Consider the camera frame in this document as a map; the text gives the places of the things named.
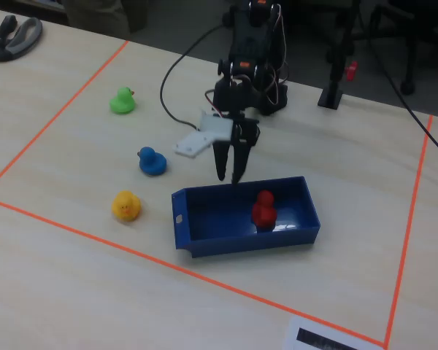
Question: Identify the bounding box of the blue plastic box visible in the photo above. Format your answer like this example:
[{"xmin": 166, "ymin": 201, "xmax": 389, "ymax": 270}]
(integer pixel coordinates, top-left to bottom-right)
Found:
[{"xmin": 171, "ymin": 175, "xmax": 321, "ymax": 259}]

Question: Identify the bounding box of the green rubber duck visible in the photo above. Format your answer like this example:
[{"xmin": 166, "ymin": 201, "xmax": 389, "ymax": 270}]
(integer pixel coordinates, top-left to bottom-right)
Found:
[{"xmin": 109, "ymin": 86, "xmax": 137, "ymax": 115}]

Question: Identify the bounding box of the black camera cable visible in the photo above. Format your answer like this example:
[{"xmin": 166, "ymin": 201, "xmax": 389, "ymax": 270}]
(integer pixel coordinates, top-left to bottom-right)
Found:
[{"xmin": 159, "ymin": 22, "xmax": 226, "ymax": 131}]

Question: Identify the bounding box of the black office chair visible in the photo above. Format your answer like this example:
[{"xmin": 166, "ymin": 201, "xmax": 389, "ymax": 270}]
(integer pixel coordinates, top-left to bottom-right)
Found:
[{"xmin": 357, "ymin": 0, "xmax": 426, "ymax": 96}]

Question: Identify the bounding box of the blue rubber duck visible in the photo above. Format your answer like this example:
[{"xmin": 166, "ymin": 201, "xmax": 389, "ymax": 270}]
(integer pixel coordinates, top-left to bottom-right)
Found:
[{"xmin": 137, "ymin": 146, "xmax": 168, "ymax": 178}]

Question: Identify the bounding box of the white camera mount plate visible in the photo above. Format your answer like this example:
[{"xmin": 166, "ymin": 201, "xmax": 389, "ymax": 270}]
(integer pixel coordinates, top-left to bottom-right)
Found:
[{"xmin": 174, "ymin": 109, "xmax": 235, "ymax": 159}]

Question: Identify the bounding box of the yellow rubber duck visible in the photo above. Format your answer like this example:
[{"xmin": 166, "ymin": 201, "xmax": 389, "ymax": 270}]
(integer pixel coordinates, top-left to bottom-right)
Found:
[{"xmin": 111, "ymin": 190, "xmax": 142, "ymax": 222}]

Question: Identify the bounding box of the orange tape strip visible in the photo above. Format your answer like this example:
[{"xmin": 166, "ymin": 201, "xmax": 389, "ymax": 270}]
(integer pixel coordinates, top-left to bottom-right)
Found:
[
  {"xmin": 383, "ymin": 114, "xmax": 434, "ymax": 349},
  {"xmin": 0, "ymin": 195, "xmax": 388, "ymax": 347},
  {"xmin": 0, "ymin": 39, "xmax": 129, "ymax": 194}
]

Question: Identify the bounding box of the black grey hand clamp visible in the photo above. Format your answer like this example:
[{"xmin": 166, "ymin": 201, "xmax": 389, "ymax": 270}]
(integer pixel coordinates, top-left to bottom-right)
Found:
[{"xmin": 0, "ymin": 15, "xmax": 44, "ymax": 62}]

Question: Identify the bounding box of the red rubber duck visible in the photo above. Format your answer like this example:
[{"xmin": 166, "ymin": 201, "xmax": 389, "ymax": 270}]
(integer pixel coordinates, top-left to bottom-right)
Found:
[{"xmin": 250, "ymin": 189, "xmax": 277, "ymax": 230}]

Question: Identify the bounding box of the white paper label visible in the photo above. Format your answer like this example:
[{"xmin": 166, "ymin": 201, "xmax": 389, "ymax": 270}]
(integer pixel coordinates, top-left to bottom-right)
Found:
[{"xmin": 283, "ymin": 315, "xmax": 386, "ymax": 350}]

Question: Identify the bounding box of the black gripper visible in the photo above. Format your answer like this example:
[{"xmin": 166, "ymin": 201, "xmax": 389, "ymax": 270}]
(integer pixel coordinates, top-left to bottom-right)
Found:
[{"xmin": 212, "ymin": 74, "xmax": 261, "ymax": 185}]

